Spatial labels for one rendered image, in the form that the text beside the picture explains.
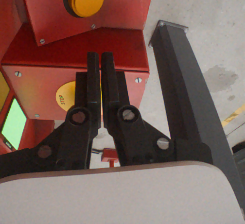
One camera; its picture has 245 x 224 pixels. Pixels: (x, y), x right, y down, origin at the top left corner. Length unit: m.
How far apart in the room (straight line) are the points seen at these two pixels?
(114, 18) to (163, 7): 0.81
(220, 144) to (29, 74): 0.58
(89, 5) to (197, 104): 0.56
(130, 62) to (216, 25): 1.02
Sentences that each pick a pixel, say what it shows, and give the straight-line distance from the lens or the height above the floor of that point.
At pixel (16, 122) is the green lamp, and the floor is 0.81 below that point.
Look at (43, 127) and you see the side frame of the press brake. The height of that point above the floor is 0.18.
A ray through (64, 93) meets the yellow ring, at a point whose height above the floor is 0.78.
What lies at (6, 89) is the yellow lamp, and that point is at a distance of 0.22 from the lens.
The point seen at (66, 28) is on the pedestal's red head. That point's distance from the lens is 0.23.
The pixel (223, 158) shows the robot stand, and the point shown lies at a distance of 0.65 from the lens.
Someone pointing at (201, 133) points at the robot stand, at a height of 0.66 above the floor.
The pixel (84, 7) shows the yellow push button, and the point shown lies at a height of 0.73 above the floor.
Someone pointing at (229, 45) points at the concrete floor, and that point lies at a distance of 1.33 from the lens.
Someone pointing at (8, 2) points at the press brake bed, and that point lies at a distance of 0.66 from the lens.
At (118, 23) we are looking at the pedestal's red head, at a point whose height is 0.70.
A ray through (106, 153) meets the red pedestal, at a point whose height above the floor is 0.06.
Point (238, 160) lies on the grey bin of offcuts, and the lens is 2.90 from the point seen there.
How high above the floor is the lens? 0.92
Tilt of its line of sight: 37 degrees down
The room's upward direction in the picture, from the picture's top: 178 degrees clockwise
